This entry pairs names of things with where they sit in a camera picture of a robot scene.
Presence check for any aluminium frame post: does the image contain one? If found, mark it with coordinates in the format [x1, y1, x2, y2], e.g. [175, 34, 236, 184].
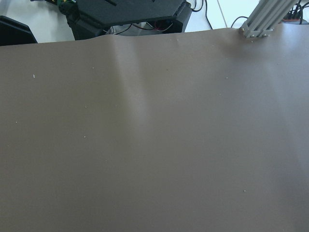
[239, 0, 296, 38]

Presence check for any black plastic stand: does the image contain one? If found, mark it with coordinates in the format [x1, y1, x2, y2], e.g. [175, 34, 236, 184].
[57, 0, 193, 40]

